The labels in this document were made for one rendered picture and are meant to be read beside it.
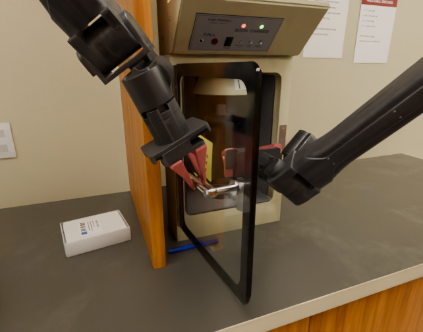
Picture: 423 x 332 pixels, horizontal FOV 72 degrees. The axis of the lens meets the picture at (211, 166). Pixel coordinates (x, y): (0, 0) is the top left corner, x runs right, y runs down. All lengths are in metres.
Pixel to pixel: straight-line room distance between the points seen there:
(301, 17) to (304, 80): 0.70
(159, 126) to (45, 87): 0.72
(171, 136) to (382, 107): 0.29
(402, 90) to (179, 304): 0.52
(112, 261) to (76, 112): 0.55
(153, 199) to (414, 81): 0.49
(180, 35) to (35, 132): 0.67
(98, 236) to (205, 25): 0.56
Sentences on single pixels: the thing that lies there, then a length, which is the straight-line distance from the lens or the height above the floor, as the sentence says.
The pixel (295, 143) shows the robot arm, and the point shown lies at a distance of 0.60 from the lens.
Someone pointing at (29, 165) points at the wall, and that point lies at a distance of 1.17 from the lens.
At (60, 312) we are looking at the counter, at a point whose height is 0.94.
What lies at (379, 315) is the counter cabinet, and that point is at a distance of 0.94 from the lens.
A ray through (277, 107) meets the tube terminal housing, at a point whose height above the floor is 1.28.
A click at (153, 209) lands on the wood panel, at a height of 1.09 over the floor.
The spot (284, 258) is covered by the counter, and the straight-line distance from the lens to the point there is 0.77.
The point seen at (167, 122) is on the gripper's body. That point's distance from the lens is 0.42.
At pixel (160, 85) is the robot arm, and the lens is 0.42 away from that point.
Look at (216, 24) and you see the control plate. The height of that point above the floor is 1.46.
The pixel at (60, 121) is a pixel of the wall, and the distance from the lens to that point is 1.12.
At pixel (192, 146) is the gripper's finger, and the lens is 0.44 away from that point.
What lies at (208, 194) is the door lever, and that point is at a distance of 0.45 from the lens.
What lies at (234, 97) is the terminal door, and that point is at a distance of 0.44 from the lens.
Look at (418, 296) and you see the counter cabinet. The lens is 1.03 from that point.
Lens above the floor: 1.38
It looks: 19 degrees down
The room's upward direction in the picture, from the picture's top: straight up
